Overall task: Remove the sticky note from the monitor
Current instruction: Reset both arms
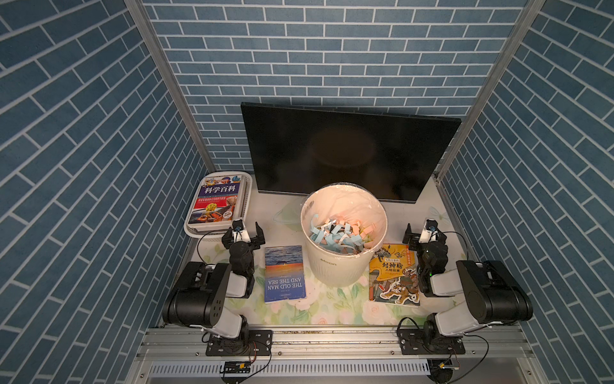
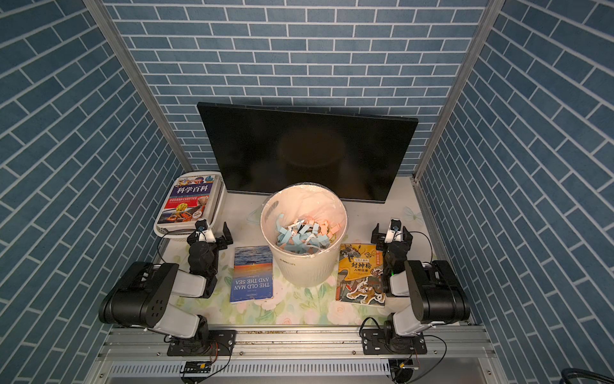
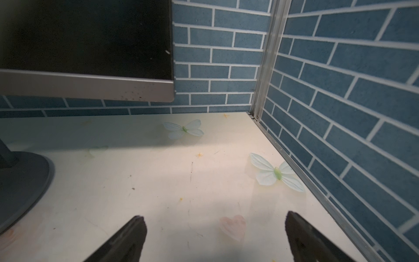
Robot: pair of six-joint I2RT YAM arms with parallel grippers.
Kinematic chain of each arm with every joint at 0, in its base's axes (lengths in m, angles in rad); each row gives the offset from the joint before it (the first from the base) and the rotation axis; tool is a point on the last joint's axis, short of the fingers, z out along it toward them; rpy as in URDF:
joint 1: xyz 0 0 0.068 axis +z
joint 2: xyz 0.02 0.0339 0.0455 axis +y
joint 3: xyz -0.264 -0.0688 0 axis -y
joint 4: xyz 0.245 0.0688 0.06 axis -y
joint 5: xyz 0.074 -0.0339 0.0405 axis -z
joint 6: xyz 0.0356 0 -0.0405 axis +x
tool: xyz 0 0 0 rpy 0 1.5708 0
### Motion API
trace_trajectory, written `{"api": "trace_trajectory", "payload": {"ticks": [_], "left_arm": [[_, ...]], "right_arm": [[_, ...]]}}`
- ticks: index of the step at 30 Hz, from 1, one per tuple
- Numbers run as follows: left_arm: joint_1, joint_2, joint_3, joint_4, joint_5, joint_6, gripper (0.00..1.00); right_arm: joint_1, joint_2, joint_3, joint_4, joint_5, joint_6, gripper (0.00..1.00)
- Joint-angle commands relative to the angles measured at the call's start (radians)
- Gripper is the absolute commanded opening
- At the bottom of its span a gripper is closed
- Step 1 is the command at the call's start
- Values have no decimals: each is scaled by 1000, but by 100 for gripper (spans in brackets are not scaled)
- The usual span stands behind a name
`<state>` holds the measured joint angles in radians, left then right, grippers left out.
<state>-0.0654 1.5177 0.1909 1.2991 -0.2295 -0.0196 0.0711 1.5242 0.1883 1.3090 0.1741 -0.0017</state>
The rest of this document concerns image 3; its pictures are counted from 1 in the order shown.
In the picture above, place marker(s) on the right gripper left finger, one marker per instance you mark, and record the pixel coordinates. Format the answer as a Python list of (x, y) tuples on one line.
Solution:
[(125, 245)]

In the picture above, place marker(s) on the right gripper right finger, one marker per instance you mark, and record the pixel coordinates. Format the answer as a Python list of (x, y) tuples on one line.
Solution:
[(307, 244)]

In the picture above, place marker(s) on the grey round monitor stand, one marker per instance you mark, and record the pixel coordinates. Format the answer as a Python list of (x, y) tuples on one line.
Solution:
[(25, 177)]

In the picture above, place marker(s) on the black computer monitor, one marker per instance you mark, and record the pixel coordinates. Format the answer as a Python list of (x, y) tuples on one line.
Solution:
[(111, 50)]

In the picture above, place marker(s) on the right aluminium corner post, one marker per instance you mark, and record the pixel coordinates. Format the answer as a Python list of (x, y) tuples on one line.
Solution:
[(279, 11)]

